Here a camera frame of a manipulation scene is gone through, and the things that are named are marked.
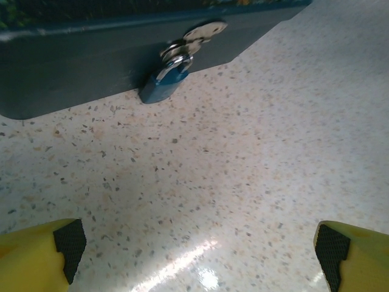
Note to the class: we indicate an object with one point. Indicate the silver hasp latch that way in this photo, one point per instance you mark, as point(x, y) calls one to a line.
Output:
point(206, 30)

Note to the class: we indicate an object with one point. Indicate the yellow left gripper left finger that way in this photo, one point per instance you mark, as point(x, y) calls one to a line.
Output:
point(27, 258)

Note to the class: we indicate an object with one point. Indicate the starry night print tin box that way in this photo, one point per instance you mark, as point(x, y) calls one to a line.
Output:
point(76, 70)

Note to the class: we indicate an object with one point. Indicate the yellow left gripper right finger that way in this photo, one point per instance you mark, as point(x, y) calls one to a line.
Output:
point(364, 261)

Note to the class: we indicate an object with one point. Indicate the blue padlock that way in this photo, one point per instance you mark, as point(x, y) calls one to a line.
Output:
point(161, 88)

